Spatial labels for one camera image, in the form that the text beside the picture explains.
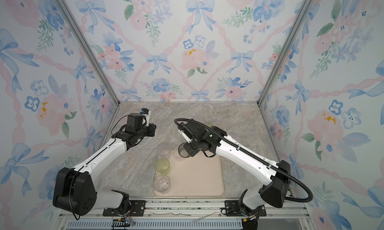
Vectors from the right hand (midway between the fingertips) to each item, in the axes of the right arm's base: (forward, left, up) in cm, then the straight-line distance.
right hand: (189, 144), depth 74 cm
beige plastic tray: (-9, -4, -19) cm, 22 cm away
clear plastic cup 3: (-13, +15, -20) cm, 28 cm away
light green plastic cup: (-4, +16, -19) cm, 25 cm away
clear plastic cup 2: (+3, +9, -18) cm, 20 cm away
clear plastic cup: (+7, +17, -19) cm, 27 cm away
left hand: (+14, +21, -3) cm, 25 cm away
